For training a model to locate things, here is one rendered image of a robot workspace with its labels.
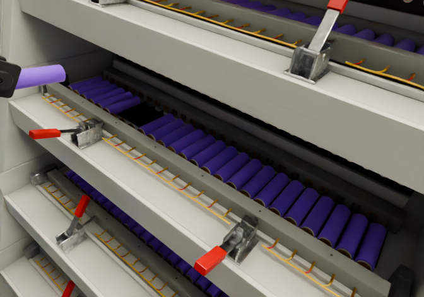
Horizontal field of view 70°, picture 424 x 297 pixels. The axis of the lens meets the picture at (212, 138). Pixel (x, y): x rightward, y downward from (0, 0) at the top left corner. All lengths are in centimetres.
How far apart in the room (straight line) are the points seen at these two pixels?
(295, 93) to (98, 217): 43
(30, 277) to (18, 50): 46
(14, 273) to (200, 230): 53
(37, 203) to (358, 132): 57
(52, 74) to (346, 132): 29
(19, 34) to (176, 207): 38
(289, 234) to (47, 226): 43
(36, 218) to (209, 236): 37
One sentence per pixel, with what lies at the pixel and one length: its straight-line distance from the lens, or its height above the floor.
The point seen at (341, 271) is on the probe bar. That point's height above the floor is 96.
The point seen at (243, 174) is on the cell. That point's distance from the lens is 40.
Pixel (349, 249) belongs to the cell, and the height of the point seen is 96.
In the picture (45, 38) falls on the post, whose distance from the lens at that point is 61.
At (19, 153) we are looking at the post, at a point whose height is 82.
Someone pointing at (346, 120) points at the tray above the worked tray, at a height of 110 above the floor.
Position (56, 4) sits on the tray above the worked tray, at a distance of 48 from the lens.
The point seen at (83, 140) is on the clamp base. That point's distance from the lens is 46.
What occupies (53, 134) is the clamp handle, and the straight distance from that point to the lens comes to 44.
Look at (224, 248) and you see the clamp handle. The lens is 30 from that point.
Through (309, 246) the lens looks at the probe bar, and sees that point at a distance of 34.
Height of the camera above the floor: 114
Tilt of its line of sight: 20 degrees down
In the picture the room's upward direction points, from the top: 17 degrees clockwise
